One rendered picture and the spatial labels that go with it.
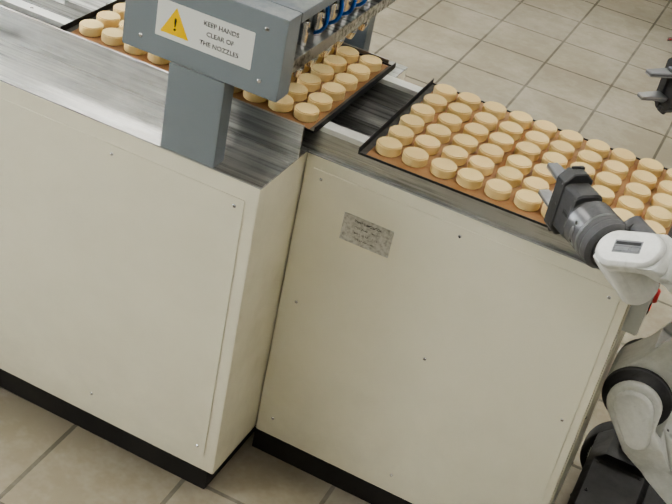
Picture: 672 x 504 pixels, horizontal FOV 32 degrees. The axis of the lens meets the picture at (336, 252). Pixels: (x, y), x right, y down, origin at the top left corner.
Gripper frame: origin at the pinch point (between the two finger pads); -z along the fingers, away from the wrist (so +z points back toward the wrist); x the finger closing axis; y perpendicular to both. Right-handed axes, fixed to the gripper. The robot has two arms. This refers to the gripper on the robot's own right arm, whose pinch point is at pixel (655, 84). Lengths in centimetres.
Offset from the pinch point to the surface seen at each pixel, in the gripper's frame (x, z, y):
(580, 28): -103, 164, -250
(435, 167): -11, -54, 12
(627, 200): -10.8, -19.6, 26.1
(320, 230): -35, -67, -4
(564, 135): -10.8, -19.6, 1.6
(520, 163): -10.8, -35.6, 11.7
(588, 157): -10.8, -19.0, 10.4
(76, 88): -19, -112, -35
